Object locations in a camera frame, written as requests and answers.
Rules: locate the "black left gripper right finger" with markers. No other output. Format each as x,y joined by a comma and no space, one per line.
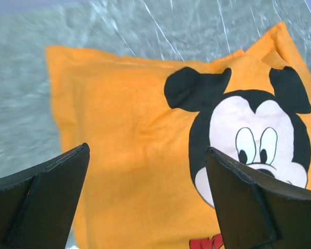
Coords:
255,210

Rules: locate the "orange pillowcase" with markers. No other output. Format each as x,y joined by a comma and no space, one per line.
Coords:
148,124

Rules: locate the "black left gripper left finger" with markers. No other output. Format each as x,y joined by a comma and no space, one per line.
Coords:
38,204

